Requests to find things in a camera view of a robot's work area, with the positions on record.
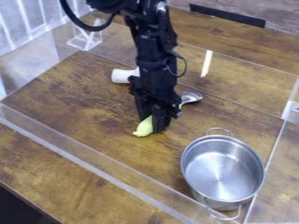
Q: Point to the black bar on table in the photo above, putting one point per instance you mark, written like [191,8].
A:
[247,20]

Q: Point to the clear acrylic triangle bracket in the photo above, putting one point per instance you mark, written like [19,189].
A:
[84,39]

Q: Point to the stainless steel pot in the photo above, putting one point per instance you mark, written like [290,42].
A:
[223,171]

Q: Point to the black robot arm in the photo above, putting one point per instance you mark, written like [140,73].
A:
[147,16]

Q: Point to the clear acrylic enclosure panel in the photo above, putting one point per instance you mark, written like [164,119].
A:
[80,115]

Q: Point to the toy mushroom brown cap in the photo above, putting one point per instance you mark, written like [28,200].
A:
[120,75]

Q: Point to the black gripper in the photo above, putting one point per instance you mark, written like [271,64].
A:
[153,87]

